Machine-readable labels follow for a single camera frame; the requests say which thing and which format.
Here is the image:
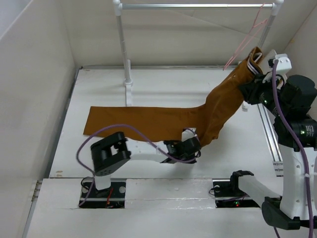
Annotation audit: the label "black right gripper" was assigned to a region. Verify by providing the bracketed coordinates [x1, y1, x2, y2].
[239, 71, 290, 118]

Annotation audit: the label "brown trousers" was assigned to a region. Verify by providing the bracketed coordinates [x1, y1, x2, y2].
[83, 47, 264, 146]

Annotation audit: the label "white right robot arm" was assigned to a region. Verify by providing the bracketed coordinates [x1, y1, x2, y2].
[229, 75, 317, 232]

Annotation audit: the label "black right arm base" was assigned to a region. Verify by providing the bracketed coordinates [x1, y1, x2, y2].
[209, 170, 259, 208]

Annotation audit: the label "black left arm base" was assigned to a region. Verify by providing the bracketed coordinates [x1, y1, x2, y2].
[78, 177, 126, 209]

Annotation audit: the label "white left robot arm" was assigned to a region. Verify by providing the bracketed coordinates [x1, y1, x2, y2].
[90, 131, 202, 197]

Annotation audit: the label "white foam board strip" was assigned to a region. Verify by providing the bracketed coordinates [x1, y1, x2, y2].
[125, 178, 215, 210]

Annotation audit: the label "silver white clothes rack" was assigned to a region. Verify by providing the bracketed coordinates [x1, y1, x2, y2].
[111, 0, 283, 107]

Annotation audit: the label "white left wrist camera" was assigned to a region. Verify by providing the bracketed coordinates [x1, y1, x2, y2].
[181, 127, 197, 141]

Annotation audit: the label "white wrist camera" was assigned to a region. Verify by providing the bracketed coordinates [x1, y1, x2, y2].
[181, 127, 197, 141]
[268, 54, 292, 75]

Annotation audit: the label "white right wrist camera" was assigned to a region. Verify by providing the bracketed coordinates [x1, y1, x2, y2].
[268, 54, 292, 75]

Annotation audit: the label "pink wire hanger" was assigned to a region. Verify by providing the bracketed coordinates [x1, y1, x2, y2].
[223, 3, 268, 70]

